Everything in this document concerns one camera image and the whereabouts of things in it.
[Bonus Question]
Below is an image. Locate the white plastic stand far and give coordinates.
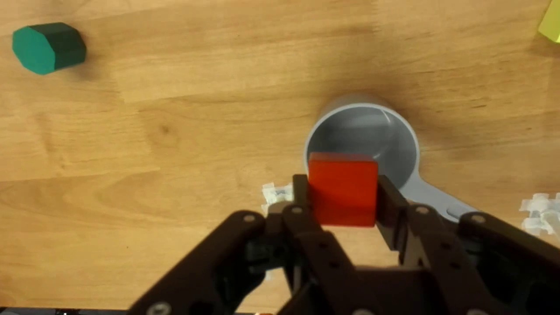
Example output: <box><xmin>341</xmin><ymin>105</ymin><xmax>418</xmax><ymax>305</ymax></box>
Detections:
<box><xmin>260</xmin><ymin>182</ymin><xmax>294</xmax><ymax>212</ymax></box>

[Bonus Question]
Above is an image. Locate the red wooden cube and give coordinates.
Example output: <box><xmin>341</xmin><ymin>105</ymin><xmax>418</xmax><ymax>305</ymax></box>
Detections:
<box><xmin>308</xmin><ymin>154</ymin><xmax>378</xmax><ymax>226</ymax></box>

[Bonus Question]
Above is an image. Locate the white plastic stand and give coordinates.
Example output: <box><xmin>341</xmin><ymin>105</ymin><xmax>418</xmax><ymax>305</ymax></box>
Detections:
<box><xmin>519</xmin><ymin>193</ymin><xmax>560</xmax><ymax>237</ymax></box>
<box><xmin>260</xmin><ymin>182</ymin><xmax>294</xmax><ymax>212</ymax></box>

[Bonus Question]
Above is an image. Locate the green octagonal wooden block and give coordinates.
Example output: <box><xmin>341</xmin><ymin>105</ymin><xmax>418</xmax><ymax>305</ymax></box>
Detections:
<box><xmin>12</xmin><ymin>23</ymin><xmax>87</xmax><ymax>76</ymax></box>

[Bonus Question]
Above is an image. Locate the grey measuring cup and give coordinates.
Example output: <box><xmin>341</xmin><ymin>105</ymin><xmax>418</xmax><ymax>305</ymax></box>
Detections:
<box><xmin>302</xmin><ymin>102</ymin><xmax>474</xmax><ymax>223</ymax></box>

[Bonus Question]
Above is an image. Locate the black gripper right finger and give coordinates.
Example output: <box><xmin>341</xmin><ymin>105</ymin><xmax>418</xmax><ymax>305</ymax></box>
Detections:
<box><xmin>376</xmin><ymin>175</ymin><xmax>409</xmax><ymax>265</ymax></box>

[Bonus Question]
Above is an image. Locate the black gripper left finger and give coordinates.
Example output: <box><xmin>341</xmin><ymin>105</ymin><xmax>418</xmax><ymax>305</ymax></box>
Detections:
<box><xmin>290</xmin><ymin>175</ymin><xmax>315</xmax><ymax>224</ymax></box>

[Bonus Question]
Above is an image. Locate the yellow wooden cube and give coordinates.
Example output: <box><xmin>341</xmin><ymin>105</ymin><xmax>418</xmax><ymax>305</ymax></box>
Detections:
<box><xmin>537</xmin><ymin>0</ymin><xmax>560</xmax><ymax>44</ymax></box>

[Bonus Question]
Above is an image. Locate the white plastic stand near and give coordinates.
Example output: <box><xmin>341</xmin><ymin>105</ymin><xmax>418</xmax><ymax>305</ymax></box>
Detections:
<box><xmin>519</xmin><ymin>193</ymin><xmax>560</xmax><ymax>237</ymax></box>

